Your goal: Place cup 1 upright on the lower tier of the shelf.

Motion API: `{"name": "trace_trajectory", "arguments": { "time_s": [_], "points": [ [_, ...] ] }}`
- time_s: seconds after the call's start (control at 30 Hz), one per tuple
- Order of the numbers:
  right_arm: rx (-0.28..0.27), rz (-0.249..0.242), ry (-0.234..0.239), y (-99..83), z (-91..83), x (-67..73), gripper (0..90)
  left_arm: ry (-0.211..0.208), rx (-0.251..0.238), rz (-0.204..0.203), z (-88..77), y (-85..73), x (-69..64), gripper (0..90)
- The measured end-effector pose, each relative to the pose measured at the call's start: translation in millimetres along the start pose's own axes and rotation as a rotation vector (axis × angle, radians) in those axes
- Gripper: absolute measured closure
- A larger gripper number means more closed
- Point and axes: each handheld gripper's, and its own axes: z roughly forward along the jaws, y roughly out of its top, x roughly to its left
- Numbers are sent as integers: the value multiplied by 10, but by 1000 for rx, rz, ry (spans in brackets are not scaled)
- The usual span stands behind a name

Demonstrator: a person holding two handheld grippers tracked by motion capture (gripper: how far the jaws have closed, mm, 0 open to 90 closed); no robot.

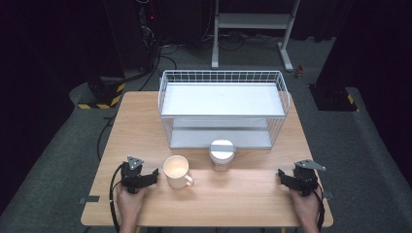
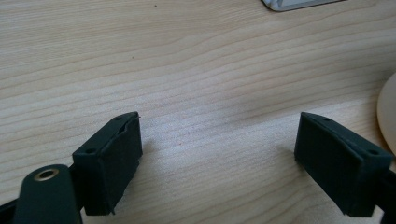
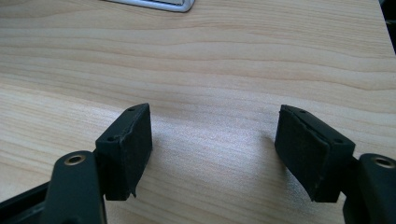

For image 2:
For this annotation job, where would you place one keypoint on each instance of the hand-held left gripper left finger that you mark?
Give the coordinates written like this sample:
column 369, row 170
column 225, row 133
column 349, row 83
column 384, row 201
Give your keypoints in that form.
column 106, row 168

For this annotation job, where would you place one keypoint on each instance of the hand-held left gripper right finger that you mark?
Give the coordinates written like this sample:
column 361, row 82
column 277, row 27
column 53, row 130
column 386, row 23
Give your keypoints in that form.
column 339, row 165

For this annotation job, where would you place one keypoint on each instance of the beige cup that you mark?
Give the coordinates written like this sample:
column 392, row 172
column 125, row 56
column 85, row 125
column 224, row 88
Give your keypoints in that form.
column 388, row 115

